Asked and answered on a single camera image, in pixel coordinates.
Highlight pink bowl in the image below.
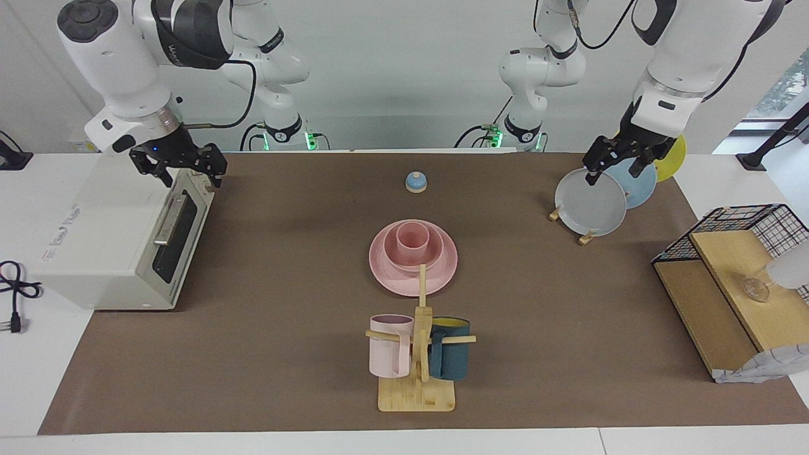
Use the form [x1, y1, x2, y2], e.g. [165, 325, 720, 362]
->
[379, 219, 444, 274]

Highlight pink cup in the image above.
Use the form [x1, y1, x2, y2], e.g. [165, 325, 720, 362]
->
[396, 222, 432, 266]

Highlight light blue plate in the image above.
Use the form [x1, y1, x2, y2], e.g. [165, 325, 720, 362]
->
[605, 155, 658, 210]

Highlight grey plate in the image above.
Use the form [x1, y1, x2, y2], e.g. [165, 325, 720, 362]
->
[554, 168, 628, 238]

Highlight yellow plate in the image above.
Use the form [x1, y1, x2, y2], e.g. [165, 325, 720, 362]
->
[653, 134, 687, 183]

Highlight wooden plate rack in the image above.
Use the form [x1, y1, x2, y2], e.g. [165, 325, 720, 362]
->
[548, 203, 596, 246]

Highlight cream toaster oven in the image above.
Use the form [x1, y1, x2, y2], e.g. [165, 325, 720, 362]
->
[30, 147, 216, 312]

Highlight light wooden board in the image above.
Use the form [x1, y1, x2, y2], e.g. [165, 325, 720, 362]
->
[689, 229, 809, 353]

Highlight brown wooden board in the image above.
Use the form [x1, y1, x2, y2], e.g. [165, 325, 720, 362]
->
[653, 259, 759, 380]

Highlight black table clamp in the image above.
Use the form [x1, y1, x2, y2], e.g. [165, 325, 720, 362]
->
[0, 130, 33, 171]

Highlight window with greenery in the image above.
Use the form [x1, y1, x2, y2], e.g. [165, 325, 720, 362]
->
[746, 49, 809, 121]

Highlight clear drinking glass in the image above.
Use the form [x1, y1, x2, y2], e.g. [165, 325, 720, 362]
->
[743, 269, 773, 303]

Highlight frosted white object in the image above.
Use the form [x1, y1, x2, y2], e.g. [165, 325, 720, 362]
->
[766, 242, 809, 290]

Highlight brown table mat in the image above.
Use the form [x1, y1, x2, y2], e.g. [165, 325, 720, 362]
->
[37, 152, 809, 435]

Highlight pink plate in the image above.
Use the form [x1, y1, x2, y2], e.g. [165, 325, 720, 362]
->
[368, 219, 458, 297]

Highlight dark teal mug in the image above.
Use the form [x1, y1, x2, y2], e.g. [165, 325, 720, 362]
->
[427, 317, 471, 381]

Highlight pale pink mug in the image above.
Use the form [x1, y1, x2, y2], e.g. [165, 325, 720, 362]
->
[368, 314, 415, 379]

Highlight wooden mug rack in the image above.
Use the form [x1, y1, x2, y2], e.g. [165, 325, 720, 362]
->
[365, 264, 477, 413]

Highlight black right base cable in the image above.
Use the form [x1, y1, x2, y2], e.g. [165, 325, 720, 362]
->
[239, 122, 266, 152]

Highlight black base cable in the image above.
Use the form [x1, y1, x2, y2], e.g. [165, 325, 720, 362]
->
[454, 95, 513, 149]
[239, 122, 266, 152]

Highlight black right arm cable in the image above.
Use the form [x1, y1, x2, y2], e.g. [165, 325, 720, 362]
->
[183, 59, 258, 130]

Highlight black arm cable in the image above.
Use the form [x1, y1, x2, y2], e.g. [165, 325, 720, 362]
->
[183, 59, 258, 130]
[568, 0, 636, 50]

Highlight black wire basket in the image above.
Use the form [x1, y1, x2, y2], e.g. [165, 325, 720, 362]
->
[652, 203, 809, 304]

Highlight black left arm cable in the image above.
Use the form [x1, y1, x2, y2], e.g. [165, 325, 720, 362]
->
[568, 0, 636, 50]

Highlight black left base cable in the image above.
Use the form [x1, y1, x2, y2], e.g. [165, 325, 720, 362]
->
[454, 95, 513, 149]

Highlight black camera stand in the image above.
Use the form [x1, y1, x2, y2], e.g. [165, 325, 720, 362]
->
[736, 101, 809, 171]

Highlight black power cord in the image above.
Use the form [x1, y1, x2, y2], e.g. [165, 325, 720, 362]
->
[0, 260, 44, 334]

